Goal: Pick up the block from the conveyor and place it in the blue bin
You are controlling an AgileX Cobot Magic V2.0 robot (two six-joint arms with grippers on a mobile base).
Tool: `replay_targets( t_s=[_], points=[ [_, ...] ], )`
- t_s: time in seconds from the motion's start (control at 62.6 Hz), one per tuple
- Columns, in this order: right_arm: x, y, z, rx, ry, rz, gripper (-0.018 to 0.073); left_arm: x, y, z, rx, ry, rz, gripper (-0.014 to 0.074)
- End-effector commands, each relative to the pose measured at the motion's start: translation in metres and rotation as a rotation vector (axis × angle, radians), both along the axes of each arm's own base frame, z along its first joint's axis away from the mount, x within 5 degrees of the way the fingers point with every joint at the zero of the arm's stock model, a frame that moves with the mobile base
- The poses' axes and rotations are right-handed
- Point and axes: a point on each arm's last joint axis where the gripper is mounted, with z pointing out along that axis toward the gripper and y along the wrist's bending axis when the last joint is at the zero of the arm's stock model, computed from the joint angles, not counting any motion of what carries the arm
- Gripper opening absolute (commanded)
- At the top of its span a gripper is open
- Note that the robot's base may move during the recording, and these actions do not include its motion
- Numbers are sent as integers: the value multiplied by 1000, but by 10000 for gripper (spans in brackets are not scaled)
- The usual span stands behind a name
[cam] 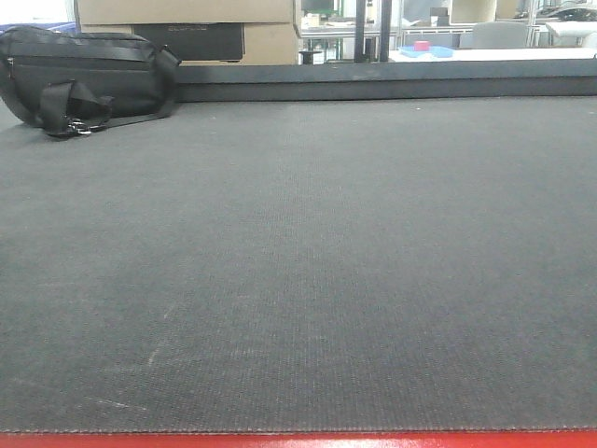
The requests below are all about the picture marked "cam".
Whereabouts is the black fabric shoulder bag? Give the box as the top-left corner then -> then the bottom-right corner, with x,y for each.
1,25 -> 180,138

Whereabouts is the dark grey conveyor belt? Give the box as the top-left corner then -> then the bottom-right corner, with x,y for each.
1,97 -> 596,432

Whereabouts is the red conveyor front edge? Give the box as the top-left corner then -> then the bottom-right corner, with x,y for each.
1,430 -> 596,447

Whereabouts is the black vertical pole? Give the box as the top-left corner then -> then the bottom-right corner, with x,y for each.
354,0 -> 393,63

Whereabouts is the light blue tray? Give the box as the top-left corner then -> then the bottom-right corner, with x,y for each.
398,46 -> 454,59

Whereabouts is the pink tape roll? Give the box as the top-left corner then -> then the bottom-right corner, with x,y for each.
413,40 -> 430,51

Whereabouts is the large cardboard box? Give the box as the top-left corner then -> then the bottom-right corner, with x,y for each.
75,0 -> 300,65

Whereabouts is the grey office chair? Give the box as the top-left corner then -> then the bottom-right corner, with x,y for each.
460,21 -> 528,49

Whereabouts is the black conveyor side rail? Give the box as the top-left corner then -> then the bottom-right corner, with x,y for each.
176,58 -> 596,103

